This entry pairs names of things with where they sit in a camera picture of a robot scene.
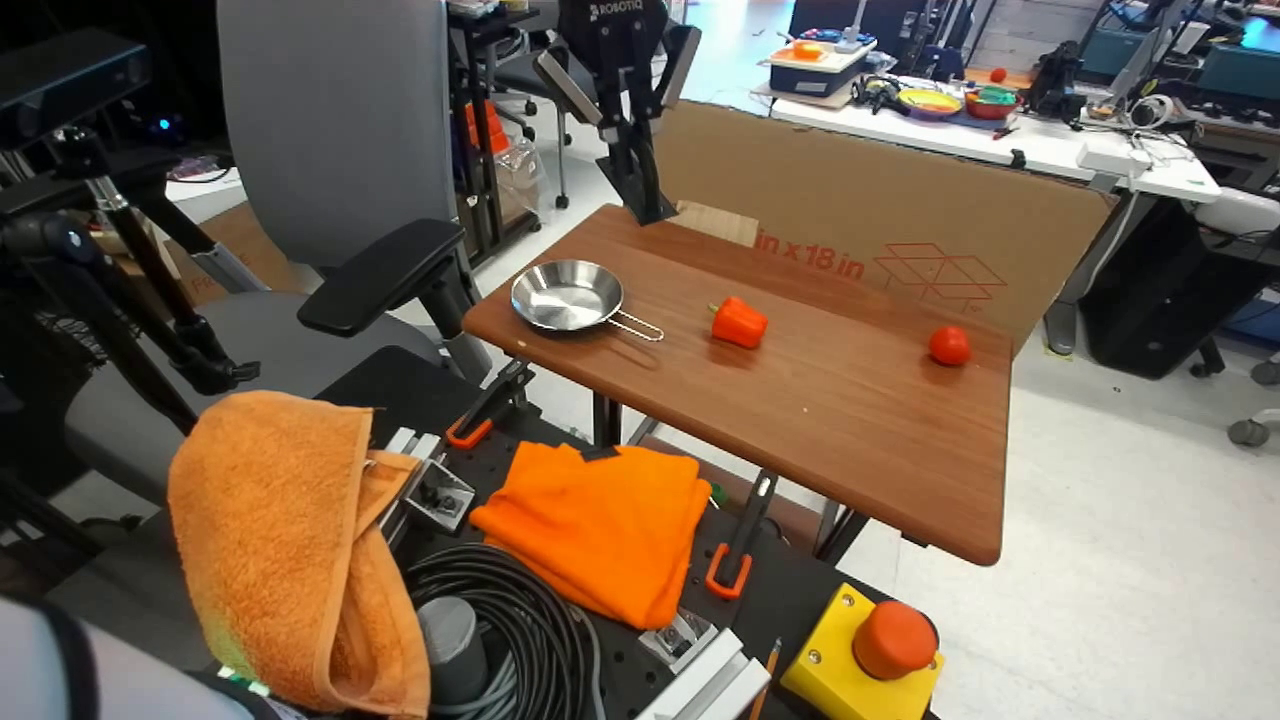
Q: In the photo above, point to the black handle object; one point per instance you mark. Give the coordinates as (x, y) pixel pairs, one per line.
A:
(631, 169)

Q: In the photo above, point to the orange towel on stand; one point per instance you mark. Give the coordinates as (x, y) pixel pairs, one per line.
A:
(278, 527)

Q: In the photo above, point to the black orange clamp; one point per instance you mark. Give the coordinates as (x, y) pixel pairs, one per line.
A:
(469, 428)
(729, 560)

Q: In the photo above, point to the orange toy bell pepper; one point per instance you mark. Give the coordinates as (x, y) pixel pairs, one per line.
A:
(737, 322)

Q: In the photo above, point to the small steel frying pan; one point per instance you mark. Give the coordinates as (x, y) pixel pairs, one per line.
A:
(569, 296)

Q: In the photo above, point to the black office chair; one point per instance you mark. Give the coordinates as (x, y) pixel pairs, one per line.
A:
(344, 151)

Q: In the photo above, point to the orange folded cloth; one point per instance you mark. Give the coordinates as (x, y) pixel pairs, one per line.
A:
(606, 532)

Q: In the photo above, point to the brown cardboard sheet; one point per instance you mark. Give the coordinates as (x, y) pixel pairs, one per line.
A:
(974, 243)

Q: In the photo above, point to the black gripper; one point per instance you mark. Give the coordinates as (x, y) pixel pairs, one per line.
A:
(612, 38)

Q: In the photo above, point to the yellow emergency stop button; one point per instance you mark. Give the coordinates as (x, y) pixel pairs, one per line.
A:
(864, 661)

